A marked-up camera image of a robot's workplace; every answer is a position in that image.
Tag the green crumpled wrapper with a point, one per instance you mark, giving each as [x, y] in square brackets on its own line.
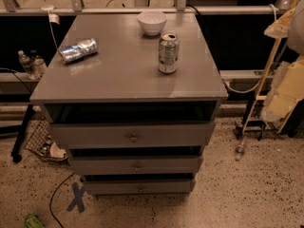
[32, 221]

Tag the yellow frame stand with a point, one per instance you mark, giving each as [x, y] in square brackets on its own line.
[258, 98]

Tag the metal railing frame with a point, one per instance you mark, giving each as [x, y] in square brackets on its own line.
[126, 3]

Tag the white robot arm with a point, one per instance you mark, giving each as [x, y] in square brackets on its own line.
[287, 85]

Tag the grey middle drawer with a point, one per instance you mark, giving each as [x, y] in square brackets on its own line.
[135, 165]

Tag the grey drawer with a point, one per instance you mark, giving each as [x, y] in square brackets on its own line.
[122, 187]
[94, 135]
[135, 165]

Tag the black tripod leg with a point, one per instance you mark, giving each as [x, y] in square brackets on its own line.
[15, 153]

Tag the upright green soda can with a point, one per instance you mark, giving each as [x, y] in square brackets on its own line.
[169, 45]

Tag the grey drawer cabinet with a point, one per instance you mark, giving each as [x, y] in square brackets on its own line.
[122, 85]

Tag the blue tape cross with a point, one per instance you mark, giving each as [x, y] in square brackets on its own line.
[77, 201]

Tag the clear plastic water bottle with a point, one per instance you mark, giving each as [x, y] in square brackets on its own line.
[27, 65]

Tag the wire mesh basket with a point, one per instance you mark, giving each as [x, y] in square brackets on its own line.
[43, 146]

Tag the grey top drawer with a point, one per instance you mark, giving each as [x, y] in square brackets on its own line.
[94, 135]

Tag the white bowl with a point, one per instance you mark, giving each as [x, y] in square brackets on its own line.
[152, 22]

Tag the white lamp with cord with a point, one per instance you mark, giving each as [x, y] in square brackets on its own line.
[52, 18]

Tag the grey bottom drawer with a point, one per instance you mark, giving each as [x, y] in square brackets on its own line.
[122, 187]

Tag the crushed blue soda can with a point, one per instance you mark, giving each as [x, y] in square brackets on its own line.
[78, 51]

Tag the plastic bottle on floor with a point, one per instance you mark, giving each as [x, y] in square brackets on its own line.
[240, 149]

